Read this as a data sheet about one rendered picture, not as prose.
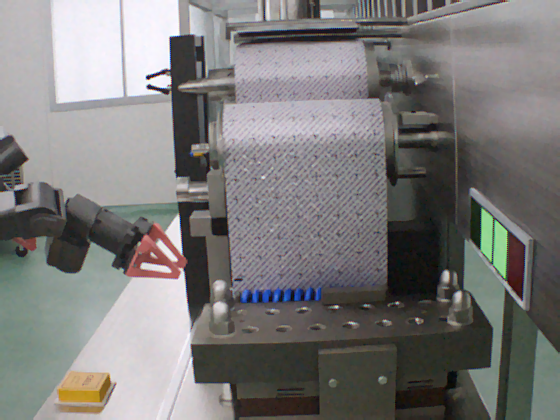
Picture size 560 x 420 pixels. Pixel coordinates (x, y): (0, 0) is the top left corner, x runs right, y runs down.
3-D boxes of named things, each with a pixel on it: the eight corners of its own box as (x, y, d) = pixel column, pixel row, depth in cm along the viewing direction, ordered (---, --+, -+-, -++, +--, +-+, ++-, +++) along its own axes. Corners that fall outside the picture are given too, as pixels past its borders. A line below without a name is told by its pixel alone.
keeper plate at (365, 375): (320, 419, 94) (318, 347, 92) (393, 414, 94) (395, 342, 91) (320, 427, 92) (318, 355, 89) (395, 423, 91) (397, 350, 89)
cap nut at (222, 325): (210, 328, 97) (207, 297, 96) (237, 328, 97) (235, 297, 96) (207, 338, 94) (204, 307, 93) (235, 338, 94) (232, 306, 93)
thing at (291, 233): (234, 299, 112) (225, 180, 108) (386, 292, 111) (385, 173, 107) (233, 300, 111) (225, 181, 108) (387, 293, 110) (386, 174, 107)
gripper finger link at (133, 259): (168, 299, 106) (113, 269, 106) (175, 284, 113) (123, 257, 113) (187, 260, 105) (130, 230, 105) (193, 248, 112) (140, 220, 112)
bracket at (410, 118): (398, 121, 114) (397, 109, 113) (432, 121, 113) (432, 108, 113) (402, 124, 109) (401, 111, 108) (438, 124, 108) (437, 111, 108)
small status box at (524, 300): (468, 243, 88) (468, 187, 86) (473, 242, 88) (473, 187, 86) (523, 311, 63) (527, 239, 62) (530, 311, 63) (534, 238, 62)
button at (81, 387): (71, 383, 109) (69, 370, 109) (112, 385, 109) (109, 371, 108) (58, 403, 102) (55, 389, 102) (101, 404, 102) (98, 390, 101)
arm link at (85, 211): (62, 199, 106) (76, 184, 111) (51, 234, 109) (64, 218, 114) (100, 220, 106) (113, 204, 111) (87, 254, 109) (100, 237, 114)
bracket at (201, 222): (203, 342, 126) (188, 170, 120) (239, 341, 126) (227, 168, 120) (199, 353, 121) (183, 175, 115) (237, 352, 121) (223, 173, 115)
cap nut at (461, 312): (445, 317, 96) (446, 286, 95) (470, 315, 96) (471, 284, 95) (449, 326, 92) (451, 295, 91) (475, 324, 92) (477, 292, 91)
